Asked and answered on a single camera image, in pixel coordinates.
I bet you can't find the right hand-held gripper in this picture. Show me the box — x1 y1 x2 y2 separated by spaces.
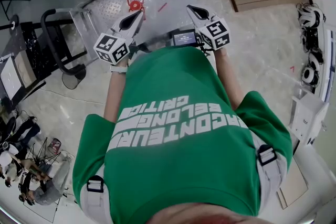
186 5 231 51

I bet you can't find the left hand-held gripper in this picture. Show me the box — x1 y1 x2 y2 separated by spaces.
93 9 145 66

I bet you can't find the clear water jug red handle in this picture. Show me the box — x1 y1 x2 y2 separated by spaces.
119 0 154 23

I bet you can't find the person's right forearm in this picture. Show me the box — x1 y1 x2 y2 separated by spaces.
214 48 245 111

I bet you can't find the person's left forearm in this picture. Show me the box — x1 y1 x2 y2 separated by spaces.
103 65 128 124

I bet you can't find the black screen device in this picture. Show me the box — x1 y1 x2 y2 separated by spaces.
172 29 197 47

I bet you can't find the white wristband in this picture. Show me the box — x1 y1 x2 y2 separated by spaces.
110 65 129 74

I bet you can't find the black mesh waste bin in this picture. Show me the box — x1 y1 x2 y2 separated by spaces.
62 70 86 90

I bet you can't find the black desk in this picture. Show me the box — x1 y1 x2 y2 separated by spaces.
0 21 89 110

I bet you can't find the white headset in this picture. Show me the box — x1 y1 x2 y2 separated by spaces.
301 65 321 87
298 4 327 30
308 51 325 67

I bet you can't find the brown board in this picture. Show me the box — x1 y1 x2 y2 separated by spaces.
14 50 37 89

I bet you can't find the white board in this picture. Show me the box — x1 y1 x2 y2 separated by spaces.
0 54 24 100

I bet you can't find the white cabinet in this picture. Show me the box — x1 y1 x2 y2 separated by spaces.
288 91 330 145

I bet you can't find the person in green shirt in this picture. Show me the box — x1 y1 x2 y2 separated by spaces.
72 46 293 224

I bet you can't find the black tripod stool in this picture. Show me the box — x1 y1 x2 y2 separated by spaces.
26 137 62 166

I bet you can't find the cardboard sheet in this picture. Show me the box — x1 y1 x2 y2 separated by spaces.
275 157 309 209

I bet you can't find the person's head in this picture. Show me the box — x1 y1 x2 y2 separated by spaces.
145 201 279 224

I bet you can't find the black cable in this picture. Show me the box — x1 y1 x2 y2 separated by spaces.
196 34 211 57

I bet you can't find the grey shoulder strap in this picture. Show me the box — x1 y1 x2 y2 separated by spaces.
80 165 106 224
253 133 288 206

